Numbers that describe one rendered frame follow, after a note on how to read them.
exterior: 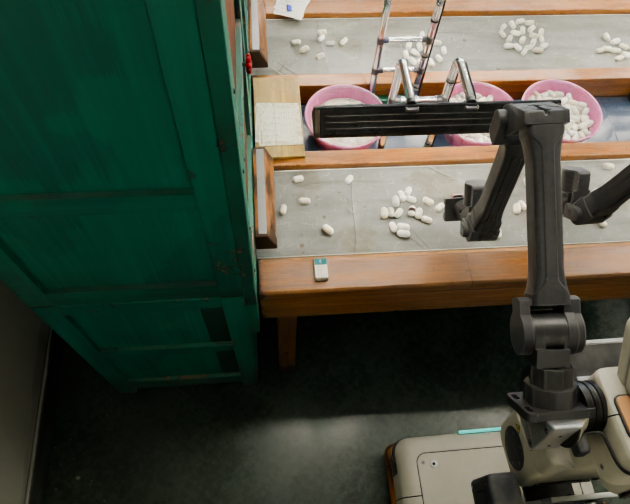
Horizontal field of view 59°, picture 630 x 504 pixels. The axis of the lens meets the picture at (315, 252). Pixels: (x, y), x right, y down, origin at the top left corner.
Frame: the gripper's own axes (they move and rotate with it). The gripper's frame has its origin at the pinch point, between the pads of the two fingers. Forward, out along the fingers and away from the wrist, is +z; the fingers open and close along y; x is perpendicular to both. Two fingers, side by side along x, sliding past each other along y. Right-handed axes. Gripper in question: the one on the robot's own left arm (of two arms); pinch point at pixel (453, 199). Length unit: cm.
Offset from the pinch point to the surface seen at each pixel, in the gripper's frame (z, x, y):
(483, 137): 29.1, -11.0, -18.4
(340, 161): 18.3, -7.9, 29.9
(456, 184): 13.7, -0.2, -5.3
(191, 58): -71, -44, 60
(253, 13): 55, -50, 54
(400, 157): 19.1, -8.1, 11.2
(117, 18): -73, -49, 68
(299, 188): 13.8, -1.3, 43.0
